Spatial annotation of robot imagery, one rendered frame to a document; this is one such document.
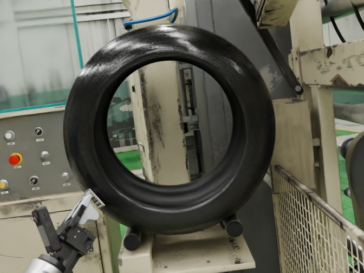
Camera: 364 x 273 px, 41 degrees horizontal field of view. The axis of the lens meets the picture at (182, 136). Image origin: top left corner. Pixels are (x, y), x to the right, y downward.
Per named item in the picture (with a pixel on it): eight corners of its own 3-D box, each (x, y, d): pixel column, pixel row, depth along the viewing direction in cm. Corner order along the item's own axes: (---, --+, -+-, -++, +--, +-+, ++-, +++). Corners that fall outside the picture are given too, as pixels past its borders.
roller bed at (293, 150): (261, 182, 180) (253, 102, 177) (301, 177, 180) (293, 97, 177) (272, 194, 161) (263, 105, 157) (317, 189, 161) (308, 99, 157)
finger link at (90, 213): (104, 205, 130) (86, 233, 125) (86, 192, 128) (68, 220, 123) (109, 202, 128) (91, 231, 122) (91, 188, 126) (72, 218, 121)
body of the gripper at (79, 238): (85, 239, 128) (60, 279, 121) (59, 220, 126) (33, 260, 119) (98, 234, 122) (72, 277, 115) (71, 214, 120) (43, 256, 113)
